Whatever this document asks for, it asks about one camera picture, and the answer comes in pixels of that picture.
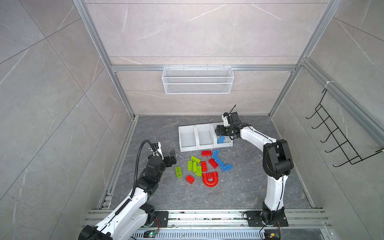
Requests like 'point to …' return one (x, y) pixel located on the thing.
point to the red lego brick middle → (204, 165)
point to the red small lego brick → (190, 179)
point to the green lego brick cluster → (192, 166)
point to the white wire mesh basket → (197, 80)
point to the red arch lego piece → (213, 175)
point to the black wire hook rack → (344, 148)
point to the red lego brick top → (206, 153)
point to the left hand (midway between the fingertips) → (166, 148)
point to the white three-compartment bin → (201, 137)
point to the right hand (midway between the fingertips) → (219, 129)
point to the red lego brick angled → (213, 163)
